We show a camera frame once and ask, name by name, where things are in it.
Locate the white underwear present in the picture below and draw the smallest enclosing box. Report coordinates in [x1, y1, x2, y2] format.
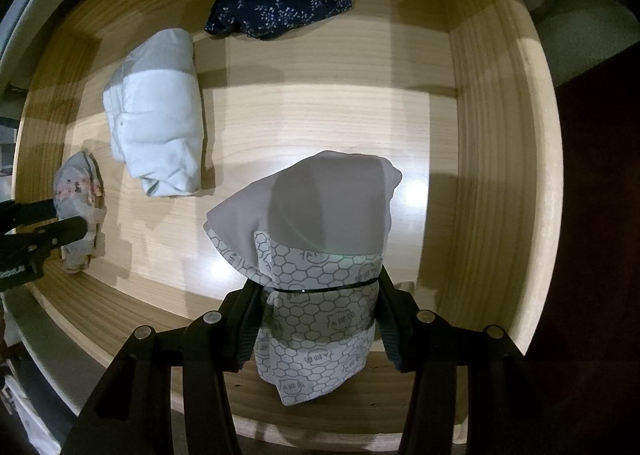
[103, 28, 204, 197]

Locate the grey drawer with wooden interior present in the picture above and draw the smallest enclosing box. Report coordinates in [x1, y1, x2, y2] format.
[0, 0, 640, 453]

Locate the grey hexagon print underwear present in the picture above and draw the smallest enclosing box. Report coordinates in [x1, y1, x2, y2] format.
[203, 151, 402, 406]

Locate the pink floral underwear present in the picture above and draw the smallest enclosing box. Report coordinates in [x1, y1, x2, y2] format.
[53, 149, 106, 274]

